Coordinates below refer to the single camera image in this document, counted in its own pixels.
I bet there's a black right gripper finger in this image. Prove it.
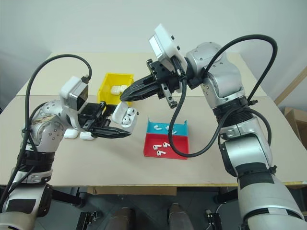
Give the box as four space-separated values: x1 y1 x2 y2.
119 82 161 103
120 74 158 96

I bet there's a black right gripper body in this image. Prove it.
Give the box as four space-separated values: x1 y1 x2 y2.
146 58 183 110

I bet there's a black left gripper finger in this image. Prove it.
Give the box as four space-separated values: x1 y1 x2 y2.
90 126 133 140

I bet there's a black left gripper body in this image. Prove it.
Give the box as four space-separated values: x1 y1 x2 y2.
78 101 116 135

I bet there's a yellow plastic bin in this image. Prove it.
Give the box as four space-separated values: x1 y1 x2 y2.
96 72 135 107

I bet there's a brown cardboard box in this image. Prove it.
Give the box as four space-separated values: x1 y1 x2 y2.
284 107 307 144

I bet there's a teal plastic tray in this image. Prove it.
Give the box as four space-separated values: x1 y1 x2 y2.
145 116 190 137

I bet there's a brown cardboard panel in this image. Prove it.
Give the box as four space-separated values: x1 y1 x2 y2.
87 186 177 196

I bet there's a red plastic tray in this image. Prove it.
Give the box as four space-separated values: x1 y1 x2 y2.
143 133 191 160

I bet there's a dark rounded shape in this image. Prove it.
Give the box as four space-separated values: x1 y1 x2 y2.
167 203 191 230

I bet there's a light wooden plank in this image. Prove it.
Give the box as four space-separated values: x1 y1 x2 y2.
274 66 307 106

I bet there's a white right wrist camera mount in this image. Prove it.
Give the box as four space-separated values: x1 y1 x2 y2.
148 23 188 72

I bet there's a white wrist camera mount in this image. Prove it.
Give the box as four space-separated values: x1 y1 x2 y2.
59 76 89 112
148 23 188 72

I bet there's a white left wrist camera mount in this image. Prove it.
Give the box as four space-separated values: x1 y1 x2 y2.
59 76 89 112

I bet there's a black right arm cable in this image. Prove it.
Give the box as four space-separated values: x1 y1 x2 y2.
167 34 279 159

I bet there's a black table frame strut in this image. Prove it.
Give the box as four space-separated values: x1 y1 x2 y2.
51 188 86 208
213 186 238 204

